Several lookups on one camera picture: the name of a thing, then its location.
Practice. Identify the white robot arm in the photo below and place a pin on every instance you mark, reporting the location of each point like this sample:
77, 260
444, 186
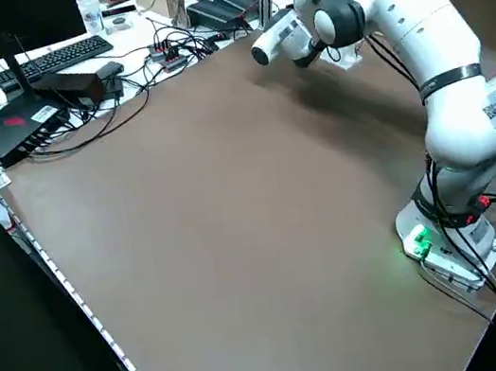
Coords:
432, 28

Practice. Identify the grey usb hub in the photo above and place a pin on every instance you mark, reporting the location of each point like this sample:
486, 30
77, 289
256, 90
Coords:
171, 63
159, 47

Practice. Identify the small black adapter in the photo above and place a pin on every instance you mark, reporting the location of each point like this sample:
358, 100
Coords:
114, 88
109, 68

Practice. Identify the dark brown box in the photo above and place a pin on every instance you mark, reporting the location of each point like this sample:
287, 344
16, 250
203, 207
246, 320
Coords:
67, 85

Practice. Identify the black remote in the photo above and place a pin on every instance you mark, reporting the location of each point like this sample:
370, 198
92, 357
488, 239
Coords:
118, 11

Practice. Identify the small red plug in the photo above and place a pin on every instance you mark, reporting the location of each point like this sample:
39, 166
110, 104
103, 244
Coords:
469, 219
484, 201

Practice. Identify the white printed cup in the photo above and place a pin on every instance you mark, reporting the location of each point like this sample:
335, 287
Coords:
91, 16

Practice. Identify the black keyboard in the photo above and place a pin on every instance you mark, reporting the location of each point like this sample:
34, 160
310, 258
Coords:
52, 59

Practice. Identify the black computer with red logo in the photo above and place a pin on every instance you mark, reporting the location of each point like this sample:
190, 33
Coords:
12, 126

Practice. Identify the black monitor stand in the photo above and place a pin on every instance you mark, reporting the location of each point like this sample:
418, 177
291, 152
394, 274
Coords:
16, 72

